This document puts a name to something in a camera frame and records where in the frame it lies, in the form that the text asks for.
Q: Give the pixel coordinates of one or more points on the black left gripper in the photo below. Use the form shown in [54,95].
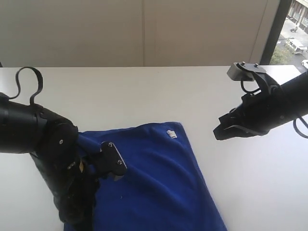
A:
[74,192]

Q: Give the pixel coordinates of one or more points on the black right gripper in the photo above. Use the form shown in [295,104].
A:
[254,120]

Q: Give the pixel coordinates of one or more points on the blue microfiber towel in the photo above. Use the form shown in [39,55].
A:
[163,188]

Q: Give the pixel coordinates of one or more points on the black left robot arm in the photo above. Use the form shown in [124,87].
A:
[51,140]

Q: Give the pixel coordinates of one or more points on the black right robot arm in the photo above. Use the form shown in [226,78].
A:
[295,92]

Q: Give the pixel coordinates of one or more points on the white car outside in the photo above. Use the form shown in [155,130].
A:
[304,63]

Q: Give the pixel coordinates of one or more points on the white bus outside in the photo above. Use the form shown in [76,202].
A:
[295,46]

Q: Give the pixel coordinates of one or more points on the dark window frame post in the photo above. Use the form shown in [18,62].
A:
[275,30]

